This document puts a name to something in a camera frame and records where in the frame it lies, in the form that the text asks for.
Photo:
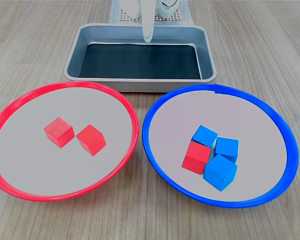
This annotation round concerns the blue cube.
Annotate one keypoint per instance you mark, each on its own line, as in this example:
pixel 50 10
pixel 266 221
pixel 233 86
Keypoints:
pixel 227 147
pixel 220 172
pixel 203 135

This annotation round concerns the pale perforated base plate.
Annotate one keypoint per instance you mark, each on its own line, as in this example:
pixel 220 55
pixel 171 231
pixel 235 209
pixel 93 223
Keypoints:
pixel 178 13

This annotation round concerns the steel tray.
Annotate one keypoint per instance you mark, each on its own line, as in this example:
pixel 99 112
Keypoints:
pixel 75 60

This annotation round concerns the red-rimmed white plate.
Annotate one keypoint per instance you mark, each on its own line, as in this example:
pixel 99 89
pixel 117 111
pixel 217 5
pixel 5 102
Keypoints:
pixel 65 175

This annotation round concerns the blue-rimmed white plate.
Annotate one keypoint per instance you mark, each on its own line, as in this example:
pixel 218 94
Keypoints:
pixel 180 120

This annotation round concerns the red cube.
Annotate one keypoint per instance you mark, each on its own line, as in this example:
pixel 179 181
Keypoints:
pixel 58 131
pixel 196 157
pixel 91 140

